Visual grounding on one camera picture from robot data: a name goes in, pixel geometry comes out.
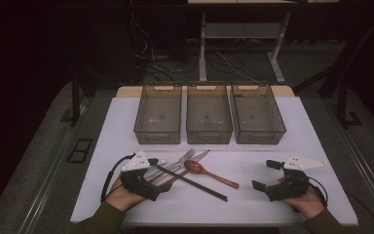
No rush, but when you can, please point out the black chopstick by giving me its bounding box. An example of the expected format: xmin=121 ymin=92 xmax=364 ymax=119
xmin=155 ymin=164 xmax=229 ymax=203

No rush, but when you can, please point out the thin black stand post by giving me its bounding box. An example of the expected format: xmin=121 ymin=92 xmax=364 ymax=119
xmin=61 ymin=74 xmax=91 ymax=128

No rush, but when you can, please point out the white metal desk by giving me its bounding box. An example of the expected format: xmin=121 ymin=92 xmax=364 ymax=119
xmin=187 ymin=0 xmax=340 ymax=85

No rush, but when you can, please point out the person's left hand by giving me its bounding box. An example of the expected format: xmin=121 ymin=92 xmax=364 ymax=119
xmin=105 ymin=175 xmax=149 ymax=213

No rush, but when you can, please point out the tangle of floor cables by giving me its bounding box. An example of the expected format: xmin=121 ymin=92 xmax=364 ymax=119
xmin=130 ymin=13 xmax=203 ymax=82

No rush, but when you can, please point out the steel table knife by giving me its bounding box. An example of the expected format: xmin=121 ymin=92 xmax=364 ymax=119
xmin=149 ymin=149 xmax=211 ymax=187

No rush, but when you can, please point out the steel fork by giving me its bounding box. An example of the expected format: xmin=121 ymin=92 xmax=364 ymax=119
xmin=144 ymin=148 xmax=197 ymax=183

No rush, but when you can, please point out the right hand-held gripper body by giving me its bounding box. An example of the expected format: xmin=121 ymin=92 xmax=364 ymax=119
xmin=264 ymin=155 xmax=327 ymax=203

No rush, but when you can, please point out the silver floor rail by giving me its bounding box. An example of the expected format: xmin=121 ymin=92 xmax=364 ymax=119
xmin=19 ymin=130 xmax=79 ymax=234
xmin=334 ymin=123 xmax=374 ymax=228

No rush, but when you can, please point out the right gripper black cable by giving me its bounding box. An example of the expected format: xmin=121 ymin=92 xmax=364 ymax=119
xmin=306 ymin=176 xmax=329 ymax=209

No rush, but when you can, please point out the person's right hand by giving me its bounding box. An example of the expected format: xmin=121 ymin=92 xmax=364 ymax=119
xmin=279 ymin=187 xmax=326 ymax=219

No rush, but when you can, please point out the transparent grey plastic bin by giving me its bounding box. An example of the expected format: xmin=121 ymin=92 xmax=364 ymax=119
xmin=185 ymin=84 xmax=234 ymax=145
xmin=230 ymin=84 xmax=287 ymax=145
xmin=133 ymin=85 xmax=183 ymax=145

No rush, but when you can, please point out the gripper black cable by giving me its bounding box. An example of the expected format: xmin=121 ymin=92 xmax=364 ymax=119
xmin=306 ymin=176 xmax=329 ymax=209
xmin=100 ymin=154 xmax=135 ymax=203

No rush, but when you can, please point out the brown wooden spoon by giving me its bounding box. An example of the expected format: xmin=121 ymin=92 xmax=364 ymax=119
xmin=183 ymin=159 xmax=241 ymax=190

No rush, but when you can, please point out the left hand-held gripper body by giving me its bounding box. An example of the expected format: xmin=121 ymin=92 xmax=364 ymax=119
xmin=120 ymin=149 xmax=162 ymax=202

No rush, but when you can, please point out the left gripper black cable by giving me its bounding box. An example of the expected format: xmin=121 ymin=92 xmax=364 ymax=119
xmin=100 ymin=154 xmax=135 ymax=203

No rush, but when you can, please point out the large black stand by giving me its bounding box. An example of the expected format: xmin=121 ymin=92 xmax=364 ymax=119
xmin=293 ymin=13 xmax=374 ymax=130

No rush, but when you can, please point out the white floor cable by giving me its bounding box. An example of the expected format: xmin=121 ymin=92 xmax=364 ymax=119
xmin=207 ymin=48 xmax=261 ymax=82

